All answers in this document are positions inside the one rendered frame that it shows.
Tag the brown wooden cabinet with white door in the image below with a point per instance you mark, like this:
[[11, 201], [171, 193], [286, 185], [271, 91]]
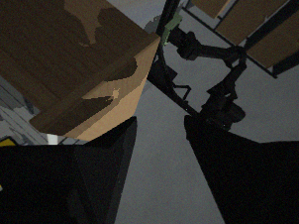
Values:
[[81, 64]]

